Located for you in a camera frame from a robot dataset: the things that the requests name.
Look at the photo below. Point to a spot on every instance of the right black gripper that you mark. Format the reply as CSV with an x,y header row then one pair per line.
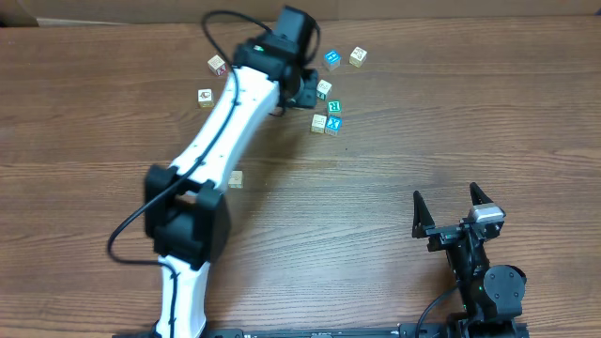
x,y
443,236

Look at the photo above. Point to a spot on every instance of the green R block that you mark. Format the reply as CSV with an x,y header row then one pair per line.
x,y
334,107

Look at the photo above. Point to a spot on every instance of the blue X block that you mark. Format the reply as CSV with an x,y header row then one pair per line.
x,y
333,125

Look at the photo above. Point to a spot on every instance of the wooden block green side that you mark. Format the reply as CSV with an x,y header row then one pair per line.
x,y
323,89

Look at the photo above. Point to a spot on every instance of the plain wooden block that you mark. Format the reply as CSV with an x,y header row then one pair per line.
x,y
318,123

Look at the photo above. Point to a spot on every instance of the wooden block red side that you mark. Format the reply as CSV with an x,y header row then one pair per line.
x,y
217,65

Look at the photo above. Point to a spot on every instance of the cardboard backdrop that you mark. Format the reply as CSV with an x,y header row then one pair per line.
x,y
34,12

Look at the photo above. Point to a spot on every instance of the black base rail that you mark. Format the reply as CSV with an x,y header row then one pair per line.
x,y
328,333

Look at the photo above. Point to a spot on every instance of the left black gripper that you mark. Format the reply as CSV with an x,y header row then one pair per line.
x,y
307,93

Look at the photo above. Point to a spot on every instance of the blue H block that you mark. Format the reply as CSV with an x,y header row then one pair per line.
x,y
332,60

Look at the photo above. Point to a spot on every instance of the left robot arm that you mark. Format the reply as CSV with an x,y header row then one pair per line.
x,y
187,216

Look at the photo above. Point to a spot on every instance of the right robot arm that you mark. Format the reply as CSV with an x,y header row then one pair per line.
x,y
491,295

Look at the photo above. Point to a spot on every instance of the wooden block yellow side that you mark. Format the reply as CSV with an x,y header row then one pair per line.
x,y
357,57

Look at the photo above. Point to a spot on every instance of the wooden block animal picture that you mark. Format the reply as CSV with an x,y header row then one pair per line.
x,y
205,98

